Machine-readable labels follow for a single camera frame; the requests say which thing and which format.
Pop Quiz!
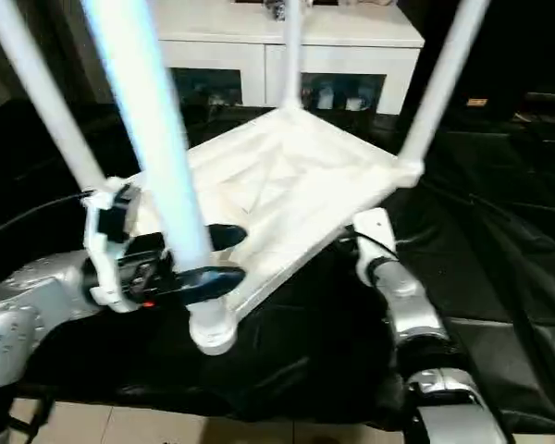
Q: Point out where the white plastic table top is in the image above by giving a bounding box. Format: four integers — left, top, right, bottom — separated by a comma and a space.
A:
104, 105, 425, 357

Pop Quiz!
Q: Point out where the black mat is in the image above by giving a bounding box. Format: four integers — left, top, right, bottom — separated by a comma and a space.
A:
0, 99, 555, 426

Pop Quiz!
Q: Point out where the white cabinet with glass doors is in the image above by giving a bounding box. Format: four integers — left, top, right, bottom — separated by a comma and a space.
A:
156, 0, 426, 116

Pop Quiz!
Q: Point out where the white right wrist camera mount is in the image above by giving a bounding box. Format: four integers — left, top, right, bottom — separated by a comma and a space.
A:
353, 207, 397, 283

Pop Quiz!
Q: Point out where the grey curtain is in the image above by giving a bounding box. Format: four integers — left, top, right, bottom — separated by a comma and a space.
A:
0, 0, 121, 121

